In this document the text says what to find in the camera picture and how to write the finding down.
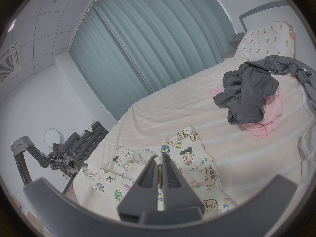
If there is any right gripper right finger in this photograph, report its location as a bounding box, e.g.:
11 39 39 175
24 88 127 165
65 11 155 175
163 155 205 219

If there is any white trash bin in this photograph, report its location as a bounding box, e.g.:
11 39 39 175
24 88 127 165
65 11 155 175
44 129 61 149

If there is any white garment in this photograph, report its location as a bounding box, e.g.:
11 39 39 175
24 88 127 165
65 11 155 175
297 130 316 163

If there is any grey bedside table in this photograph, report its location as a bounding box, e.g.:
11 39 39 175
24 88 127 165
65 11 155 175
222 32 245 59

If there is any bed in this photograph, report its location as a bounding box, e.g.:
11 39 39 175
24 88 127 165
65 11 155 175
62 0 316 218

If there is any white printed pyjama top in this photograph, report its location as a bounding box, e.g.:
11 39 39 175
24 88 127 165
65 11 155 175
83 125 237 218

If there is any blue-green curtain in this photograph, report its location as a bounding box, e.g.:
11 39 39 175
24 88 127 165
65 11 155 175
68 0 235 121

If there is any white ceiling air conditioner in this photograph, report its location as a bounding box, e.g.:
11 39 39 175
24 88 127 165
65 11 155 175
0 41 22 82

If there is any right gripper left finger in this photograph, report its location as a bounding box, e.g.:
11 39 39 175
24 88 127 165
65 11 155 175
117 155 158 223

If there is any pink garment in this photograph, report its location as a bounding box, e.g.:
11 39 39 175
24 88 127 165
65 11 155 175
207 87 283 138

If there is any dark grey garment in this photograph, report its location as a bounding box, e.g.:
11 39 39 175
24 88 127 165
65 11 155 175
264 55 316 88

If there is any black garment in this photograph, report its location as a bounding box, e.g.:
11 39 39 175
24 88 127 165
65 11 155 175
213 61 279 125

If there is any white printed pillow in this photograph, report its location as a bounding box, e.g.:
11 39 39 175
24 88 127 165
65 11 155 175
235 21 295 61

